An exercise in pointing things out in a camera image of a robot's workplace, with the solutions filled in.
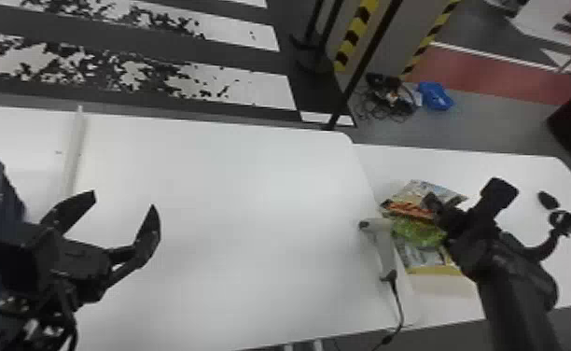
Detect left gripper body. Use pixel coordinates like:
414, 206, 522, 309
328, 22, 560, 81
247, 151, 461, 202
45, 230, 120, 308

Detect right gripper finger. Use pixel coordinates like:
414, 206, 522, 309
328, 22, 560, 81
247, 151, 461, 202
421, 191, 462, 223

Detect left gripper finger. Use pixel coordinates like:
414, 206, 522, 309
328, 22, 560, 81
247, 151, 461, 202
39, 190, 97, 234
101, 204, 162, 291

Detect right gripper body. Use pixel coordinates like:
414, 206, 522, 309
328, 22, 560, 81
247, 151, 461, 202
439, 207, 501, 282

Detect orange snack packet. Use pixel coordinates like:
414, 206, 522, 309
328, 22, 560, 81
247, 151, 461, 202
380, 197, 435, 220

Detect green snack packet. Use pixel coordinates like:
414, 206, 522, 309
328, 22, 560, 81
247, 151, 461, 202
392, 215, 447, 249

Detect yellow snack packet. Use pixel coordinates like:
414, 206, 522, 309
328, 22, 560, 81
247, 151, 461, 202
380, 178, 469, 276

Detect hand scanner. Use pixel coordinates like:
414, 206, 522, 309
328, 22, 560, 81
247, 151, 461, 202
357, 217, 406, 351

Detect blue bag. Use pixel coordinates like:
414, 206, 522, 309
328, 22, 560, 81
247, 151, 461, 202
416, 80, 456, 112

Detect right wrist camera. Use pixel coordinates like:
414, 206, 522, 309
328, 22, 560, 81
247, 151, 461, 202
478, 176, 521, 223

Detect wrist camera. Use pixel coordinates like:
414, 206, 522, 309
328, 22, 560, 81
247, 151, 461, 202
0, 227, 62, 298
478, 176, 521, 223

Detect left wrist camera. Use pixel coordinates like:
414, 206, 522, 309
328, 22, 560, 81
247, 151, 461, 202
0, 227, 62, 298

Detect black floor cables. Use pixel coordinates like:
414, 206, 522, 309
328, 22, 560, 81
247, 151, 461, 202
351, 72, 420, 123

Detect yellow black striped post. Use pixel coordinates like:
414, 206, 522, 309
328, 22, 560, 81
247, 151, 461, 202
331, 0, 463, 95

